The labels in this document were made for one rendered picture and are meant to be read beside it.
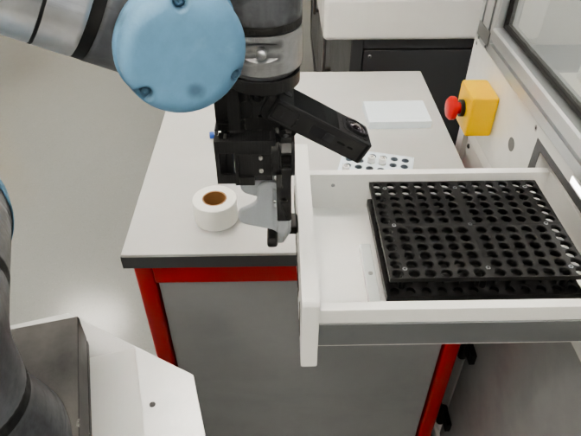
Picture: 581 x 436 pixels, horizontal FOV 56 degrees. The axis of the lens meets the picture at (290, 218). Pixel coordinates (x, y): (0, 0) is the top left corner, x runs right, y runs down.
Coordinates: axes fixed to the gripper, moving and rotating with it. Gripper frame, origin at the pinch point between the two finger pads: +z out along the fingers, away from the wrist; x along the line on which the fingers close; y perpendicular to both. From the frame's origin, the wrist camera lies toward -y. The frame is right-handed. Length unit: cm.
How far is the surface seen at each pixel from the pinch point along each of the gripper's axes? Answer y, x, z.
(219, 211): 10.2, -15.2, 10.5
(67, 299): 70, -69, 90
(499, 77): -35.0, -32.2, -2.9
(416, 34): -33, -80, 9
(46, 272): 81, -81, 90
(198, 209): 13.4, -15.8, 10.6
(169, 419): 13.5, 16.9, 14.5
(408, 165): -21.2, -27.2, 10.8
